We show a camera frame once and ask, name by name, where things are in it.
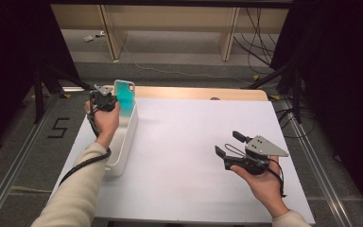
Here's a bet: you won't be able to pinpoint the thin black cord loop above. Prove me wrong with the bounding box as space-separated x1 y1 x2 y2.
224 143 249 159

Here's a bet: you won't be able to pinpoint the bundle of black cables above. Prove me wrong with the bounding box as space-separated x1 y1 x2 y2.
233 8 280 68

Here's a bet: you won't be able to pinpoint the light wooden desk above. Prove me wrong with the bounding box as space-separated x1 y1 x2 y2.
50 3 290 62

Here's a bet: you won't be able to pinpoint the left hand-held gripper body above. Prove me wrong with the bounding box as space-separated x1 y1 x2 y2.
89 84 113 113

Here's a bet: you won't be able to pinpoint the metal floor rail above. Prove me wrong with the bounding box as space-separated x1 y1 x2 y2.
280 98 351 227
0 94 61 227

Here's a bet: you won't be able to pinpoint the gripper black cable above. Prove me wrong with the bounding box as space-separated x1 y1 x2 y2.
58 91 112 187
267 158 287 199

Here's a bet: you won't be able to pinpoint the iridescent phone case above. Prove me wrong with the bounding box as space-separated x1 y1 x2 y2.
112 79 136 118

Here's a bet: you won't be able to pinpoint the black cables by stand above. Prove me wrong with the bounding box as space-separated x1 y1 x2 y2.
275 97 316 140

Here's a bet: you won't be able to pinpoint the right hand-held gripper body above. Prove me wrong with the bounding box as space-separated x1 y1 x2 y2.
222 135 289 175

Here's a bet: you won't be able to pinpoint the white table mat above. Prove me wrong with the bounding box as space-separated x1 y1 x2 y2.
48 96 316 225

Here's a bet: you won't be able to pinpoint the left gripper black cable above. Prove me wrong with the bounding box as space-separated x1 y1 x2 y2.
58 91 112 187

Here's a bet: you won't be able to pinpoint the white plastic bin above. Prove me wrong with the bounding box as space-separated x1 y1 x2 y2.
103 97 139 178

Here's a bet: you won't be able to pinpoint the beige floor cable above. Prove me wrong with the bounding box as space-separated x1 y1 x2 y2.
0 183 53 194

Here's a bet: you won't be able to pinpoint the black curtain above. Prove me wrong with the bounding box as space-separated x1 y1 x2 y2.
269 0 363 218
0 0 80 155

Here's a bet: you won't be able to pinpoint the person's right hand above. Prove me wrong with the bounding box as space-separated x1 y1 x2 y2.
230 156 290 218

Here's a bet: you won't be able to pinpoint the person's left hand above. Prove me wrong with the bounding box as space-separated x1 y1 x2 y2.
84 102 121 149

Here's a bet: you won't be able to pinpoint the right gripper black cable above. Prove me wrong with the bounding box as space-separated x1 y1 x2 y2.
267 158 287 199

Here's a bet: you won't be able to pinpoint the black metal stand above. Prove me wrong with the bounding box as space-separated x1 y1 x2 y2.
32 60 93 125
249 61 303 124

